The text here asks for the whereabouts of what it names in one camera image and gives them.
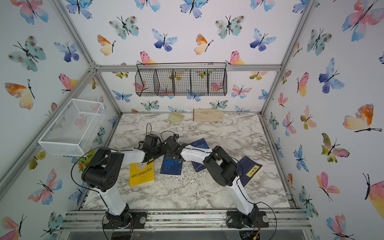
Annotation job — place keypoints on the potted flowers white pot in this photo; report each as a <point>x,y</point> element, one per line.
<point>83,162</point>

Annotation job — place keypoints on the yellow cover book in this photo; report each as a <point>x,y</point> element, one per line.
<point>141,173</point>

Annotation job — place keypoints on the blue Little Prince book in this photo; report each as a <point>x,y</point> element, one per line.
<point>203,145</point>

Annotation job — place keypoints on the dark blue yellow-label book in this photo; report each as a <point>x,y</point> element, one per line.
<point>171,167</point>

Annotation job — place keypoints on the navy yellow-label book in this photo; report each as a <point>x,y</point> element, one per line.
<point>247,169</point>

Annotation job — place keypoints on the black wire wall basket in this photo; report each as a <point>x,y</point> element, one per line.
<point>181,80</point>

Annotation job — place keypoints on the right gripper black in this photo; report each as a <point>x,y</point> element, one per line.
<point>167,151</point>

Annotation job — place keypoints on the white mesh wall basket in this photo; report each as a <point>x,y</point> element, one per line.
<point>73,131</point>

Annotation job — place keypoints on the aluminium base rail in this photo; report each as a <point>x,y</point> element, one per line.
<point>187,220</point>

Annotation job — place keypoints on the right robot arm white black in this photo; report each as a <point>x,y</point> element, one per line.
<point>225,172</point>

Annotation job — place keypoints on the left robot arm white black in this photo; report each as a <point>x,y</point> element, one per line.
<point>102,173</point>

